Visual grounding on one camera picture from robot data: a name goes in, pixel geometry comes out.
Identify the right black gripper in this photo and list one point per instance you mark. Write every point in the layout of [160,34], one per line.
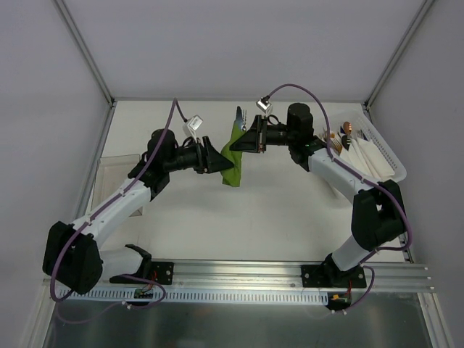
[259,134]

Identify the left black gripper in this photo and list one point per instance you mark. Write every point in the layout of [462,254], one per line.
[204,155]

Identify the silver table knife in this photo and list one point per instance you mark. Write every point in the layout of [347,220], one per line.
[240,119]

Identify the clear smoked plastic box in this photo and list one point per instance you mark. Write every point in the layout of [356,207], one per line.
[111,174]

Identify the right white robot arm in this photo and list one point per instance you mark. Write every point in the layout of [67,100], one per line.
[378,214]

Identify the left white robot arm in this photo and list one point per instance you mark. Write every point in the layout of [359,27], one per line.
[73,255]

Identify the white rolled napkin bundle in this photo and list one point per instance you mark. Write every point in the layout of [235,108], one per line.
[375,161]

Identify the copper fork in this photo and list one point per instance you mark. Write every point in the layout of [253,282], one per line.
[336,144]

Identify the copper spoon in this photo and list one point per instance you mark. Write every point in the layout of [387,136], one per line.
[347,127]

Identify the white plastic basket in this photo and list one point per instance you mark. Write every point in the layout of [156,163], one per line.
[364,129]

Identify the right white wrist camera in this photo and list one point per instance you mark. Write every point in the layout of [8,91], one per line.
[264,105]

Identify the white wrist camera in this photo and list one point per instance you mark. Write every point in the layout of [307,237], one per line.
[264,105]
[192,125]

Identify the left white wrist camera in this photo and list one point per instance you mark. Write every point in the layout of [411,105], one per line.
[192,125]

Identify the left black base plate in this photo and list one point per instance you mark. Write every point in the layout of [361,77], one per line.
[158,271]

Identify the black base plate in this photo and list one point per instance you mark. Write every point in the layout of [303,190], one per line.
[158,271]
[325,276]

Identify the right frame post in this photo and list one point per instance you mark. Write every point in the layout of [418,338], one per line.
[399,51]

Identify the frame post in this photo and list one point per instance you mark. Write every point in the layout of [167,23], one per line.
[81,45]
[399,51]

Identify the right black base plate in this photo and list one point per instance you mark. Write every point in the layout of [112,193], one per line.
[325,276]

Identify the left frame post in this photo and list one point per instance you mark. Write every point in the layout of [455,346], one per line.
[81,45]

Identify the white slotted cable duct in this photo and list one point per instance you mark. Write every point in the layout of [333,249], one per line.
[221,296]

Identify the aluminium rail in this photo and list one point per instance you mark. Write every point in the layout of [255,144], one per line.
[255,275]

